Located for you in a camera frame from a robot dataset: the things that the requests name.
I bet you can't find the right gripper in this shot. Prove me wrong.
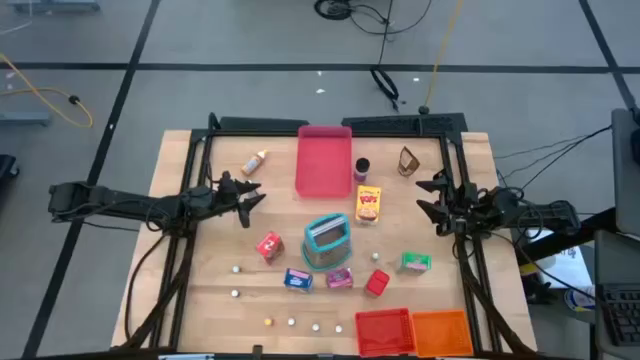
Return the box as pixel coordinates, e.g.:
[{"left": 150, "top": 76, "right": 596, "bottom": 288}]
[{"left": 415, "top": 168, "right": 485, "bottom": 237}]

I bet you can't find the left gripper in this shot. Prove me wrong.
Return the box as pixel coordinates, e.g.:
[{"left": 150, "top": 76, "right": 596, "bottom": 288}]
[{"left": 214, "top": 169, "right": 268, "bottom": 230}]

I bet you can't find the red Froot Loops cereal box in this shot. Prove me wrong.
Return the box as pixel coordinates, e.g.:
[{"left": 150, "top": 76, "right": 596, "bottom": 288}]
[{"left": 255, "top": 230, "right": 286, "bottom": 266}]

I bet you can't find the green cereal box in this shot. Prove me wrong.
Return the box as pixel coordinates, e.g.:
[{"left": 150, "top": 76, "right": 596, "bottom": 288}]
[{"left": 397, "top": 251, "right": 433, "bottom": 275}]

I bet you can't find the yellow Corn Pops cereal box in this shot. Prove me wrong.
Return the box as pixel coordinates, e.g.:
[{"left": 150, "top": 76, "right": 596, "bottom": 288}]
[{"left": 354, "top": 184, "right": 383, "bottom": 226}]

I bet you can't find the purple spice jar black cap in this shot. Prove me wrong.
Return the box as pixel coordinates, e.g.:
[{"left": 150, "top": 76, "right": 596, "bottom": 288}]
[{"left": 353, "top": 157, "right": 372, "bottom": 184}]

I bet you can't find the pink plastic tray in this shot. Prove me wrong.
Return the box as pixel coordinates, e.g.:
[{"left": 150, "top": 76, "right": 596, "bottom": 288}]
[{"left": 294, "top": 124, "right": 354, "bottom": 200}]

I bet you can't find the blue Frosted Flakes cereal box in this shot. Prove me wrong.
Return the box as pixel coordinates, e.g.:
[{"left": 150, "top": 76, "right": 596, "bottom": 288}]
[{"left": 283, "top": 267, "right": 315, "bottom": 294}]

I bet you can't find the magenta Raisin Bran cereal box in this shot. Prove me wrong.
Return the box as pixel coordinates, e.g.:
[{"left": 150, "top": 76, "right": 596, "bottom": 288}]
[{"left": 325, "top": 267, "right": 355, "bottom": 290}]

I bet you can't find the black flat panel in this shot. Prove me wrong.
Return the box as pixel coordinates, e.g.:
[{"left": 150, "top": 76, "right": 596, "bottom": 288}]
[{"left": 218, "top": 116, "right": 310, "bottom": 132}]

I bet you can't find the black perforated panel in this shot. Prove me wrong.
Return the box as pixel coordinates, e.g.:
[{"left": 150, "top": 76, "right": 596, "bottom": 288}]
[{"left": 341, "top": 112, "right": 469, "bottom": 136}]

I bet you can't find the orange plastic basket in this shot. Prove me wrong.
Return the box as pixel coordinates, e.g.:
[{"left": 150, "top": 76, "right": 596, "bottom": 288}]
[{"left": 410, "top": 309, "right": 474, "bottom": 359}]

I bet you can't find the red plastic basket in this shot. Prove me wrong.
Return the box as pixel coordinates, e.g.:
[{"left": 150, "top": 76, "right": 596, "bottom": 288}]
[{"left": 354, "top": 307, "right": 417, "bottom": 358}]

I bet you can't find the white paper sheet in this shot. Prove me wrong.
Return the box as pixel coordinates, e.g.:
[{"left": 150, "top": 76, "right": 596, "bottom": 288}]
[{"left": 527, "top": 229, "right": 594, "bottom": 290}]

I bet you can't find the black support beam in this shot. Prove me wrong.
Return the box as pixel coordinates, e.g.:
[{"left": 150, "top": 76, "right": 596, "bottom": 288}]
[{"left": 514, "top": 207, "right": 617, "bottom": 265}]

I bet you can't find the gray desk surface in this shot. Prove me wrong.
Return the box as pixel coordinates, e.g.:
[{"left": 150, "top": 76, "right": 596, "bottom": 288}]
[{"left": 593, "top": 229, "right": 640, "bottom": 360}]

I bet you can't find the gray rounded panel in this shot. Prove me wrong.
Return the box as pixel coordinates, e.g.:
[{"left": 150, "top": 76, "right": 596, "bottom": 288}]
[{"left": 611, "top": 107, "right": 640, "bottom": 237}]

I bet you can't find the black keyboard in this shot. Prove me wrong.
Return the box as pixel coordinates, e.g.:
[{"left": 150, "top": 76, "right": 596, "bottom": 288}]
[{"left": 597, "top": 283, "right": 640, "bottom": 347}]

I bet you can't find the gray furniture foot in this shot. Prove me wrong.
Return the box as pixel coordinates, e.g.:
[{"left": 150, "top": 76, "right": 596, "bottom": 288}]
[{"left": 0, "top": 110, "right": 53, "bottom": 127}]

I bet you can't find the black floor object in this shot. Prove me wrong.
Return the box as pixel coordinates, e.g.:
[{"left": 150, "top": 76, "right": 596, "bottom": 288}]
[{"left": 0, "top": 154, "right": 20, "bottom": 180}]

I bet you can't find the gray furniture base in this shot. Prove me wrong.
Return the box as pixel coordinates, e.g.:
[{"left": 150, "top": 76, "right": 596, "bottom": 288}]
[{"left": 7, "top": 0, "right": 101, "bottom": 14}]

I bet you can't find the black metal table frame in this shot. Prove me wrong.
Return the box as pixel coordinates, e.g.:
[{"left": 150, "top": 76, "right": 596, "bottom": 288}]
[{"left": 119, "top": 112, "right": 539, "bottom": 357}]

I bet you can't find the black cable with strap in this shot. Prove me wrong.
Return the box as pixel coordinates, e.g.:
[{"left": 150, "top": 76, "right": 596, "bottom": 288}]
[{"left": 369, "top": 0, "right": 401, "bottom": 112}]

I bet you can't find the yellow hanging cable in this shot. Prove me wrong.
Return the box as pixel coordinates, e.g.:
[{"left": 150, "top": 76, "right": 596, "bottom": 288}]
[{"left": 422, "top": 0, "right": 466, "bottom": 109}]

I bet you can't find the thin black cable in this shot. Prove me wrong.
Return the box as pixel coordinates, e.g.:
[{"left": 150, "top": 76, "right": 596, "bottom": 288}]
[{"left": 494, "top": 124, "right": 614, "bottom": 191}]

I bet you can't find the coiled black cable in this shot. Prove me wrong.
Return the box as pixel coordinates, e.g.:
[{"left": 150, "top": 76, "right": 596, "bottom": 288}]
[{"left": 313, "top": 0, "right": 434, "bottom": 36}]

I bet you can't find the yellow floor cable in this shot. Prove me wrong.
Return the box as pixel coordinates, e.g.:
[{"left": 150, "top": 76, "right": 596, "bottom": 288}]
[{"left": 0, "top": 52, "right": 95, "bottom": 129}]

